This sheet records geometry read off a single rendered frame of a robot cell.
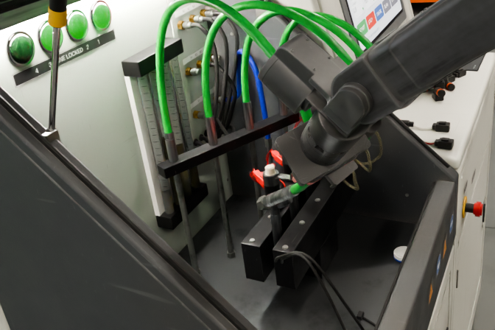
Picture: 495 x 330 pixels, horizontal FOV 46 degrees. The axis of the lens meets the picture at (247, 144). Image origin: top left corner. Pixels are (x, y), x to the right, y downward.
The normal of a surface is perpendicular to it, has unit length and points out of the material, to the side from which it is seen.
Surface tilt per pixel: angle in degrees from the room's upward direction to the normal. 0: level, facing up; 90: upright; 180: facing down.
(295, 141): 49
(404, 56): 87
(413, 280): 0
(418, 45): 91
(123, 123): 90
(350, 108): 98
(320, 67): 37
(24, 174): 90
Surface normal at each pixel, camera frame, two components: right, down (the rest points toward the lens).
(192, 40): 0.89, 0.11
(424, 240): -0.12, -0.89
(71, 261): -0.45, 0.44
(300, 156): 0.09, -0.28
